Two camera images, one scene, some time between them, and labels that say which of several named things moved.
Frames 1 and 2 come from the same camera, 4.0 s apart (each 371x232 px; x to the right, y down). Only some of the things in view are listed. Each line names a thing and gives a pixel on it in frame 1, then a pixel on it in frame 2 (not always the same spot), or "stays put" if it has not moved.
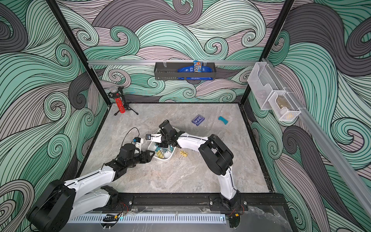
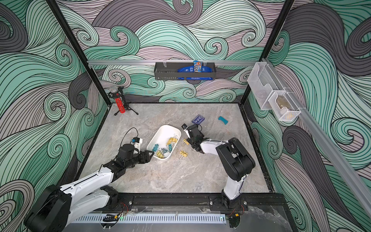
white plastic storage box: (159, 153) stays put
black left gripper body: (142, 159) stays put
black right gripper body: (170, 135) → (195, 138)
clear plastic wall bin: (271, 93) stays put
